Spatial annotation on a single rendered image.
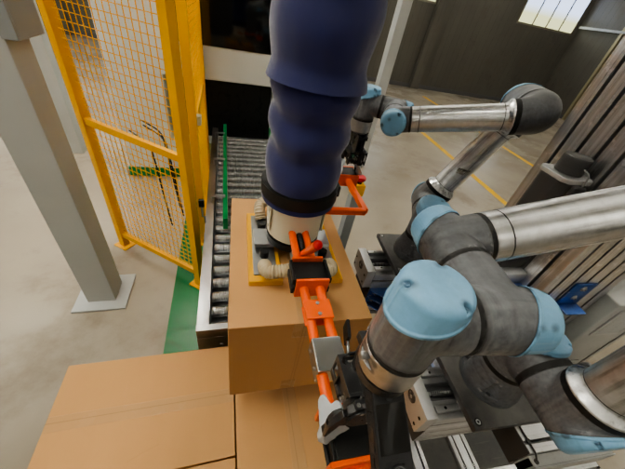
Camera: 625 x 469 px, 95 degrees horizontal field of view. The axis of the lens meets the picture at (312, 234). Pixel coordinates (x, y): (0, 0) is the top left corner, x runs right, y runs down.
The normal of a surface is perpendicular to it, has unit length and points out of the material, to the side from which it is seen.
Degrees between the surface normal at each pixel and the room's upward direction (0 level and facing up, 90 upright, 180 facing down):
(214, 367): 0
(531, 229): 48
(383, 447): 31
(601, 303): 90
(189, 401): 0
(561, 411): 88
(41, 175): 90
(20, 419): 0
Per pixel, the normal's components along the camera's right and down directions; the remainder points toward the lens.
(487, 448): 0.16, -0.76
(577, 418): -0.86, 0.18
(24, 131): 0.22, 0.64
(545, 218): -0.11, -0.41
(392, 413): 0.29, -0.33
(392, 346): -0.70, 0.34
